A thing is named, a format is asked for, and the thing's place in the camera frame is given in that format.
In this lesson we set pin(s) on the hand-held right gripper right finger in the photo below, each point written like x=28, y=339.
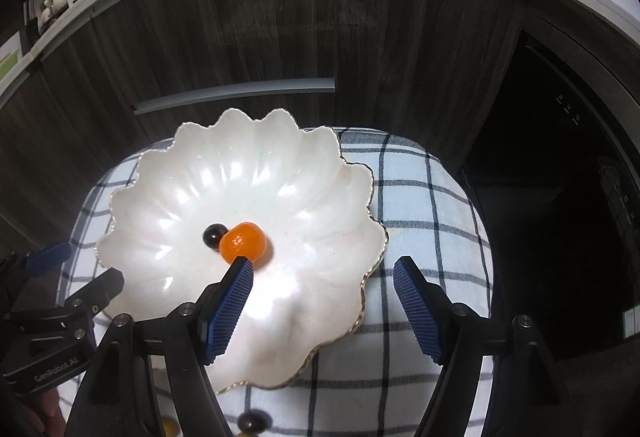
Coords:
x=417, y=312

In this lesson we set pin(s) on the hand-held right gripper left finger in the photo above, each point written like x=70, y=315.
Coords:
x=227, y=312

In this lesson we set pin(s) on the person's left hand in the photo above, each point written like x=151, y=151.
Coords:
x=47, y=414

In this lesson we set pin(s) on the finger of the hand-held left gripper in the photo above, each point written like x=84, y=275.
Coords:
x=97, y=289
x=47, y=257

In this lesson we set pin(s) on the dark wood base cabinets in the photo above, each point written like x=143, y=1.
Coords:
x=300, y=17

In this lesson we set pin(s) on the dark purple grape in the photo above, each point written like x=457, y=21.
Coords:
x=252, y=422
x=212, y=234

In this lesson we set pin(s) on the orange mandarin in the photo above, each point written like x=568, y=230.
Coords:
x=245, y=239

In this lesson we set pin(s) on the blue checked cloth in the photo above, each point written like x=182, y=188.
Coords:
x=425, y=217

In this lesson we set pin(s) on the black dishwasher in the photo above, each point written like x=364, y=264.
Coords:
x=550, y=167

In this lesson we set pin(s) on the white scalloped bowl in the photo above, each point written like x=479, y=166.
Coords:
x=280, y=197

